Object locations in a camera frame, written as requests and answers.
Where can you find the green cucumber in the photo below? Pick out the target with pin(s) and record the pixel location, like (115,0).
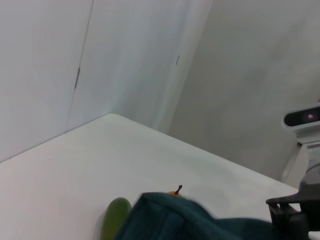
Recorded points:
(115,217)

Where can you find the dark teal insulated bag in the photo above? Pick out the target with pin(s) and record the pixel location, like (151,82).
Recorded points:
(175,220)

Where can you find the orange fruit with stem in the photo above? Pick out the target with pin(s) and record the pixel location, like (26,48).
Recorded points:
(172,193)

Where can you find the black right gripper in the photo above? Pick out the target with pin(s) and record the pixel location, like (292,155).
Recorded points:
(312,190)

